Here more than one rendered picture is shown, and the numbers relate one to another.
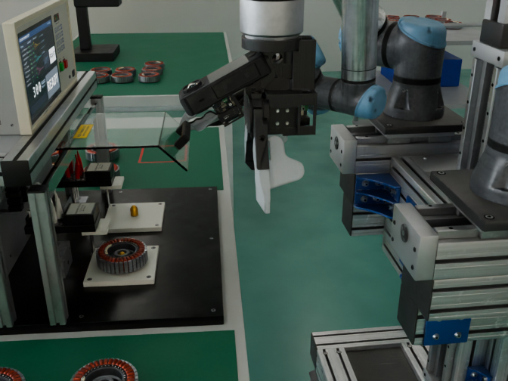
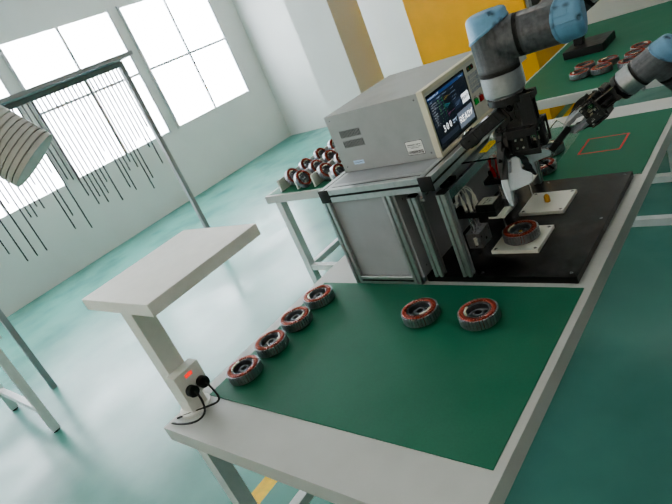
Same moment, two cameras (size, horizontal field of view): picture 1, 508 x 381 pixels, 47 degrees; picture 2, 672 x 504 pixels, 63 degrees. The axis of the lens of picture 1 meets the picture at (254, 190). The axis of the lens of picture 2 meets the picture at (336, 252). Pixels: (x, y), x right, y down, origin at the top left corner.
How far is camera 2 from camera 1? 63 cm
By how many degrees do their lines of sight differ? 47
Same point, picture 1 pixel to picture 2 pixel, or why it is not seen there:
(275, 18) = (494, 88)
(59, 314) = (467, 270)
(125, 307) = (511, 268)
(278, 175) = (516, 182)
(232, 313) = (590, 276)
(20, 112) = (434, 144)
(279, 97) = (511, 133)
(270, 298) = not seen: outside the picture
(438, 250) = not seen: outside the picture
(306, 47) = (524, 98)
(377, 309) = not seen: outside the picture
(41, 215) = (445, 208)
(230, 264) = (610, 239)
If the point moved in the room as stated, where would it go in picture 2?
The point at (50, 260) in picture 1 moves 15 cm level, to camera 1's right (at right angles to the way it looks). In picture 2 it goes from (455, 235) to (501, 235)
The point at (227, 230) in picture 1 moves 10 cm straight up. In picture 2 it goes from (623, 211) to (617, 181)
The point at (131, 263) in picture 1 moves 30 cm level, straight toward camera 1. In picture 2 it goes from (523, 238) to (501, 295)
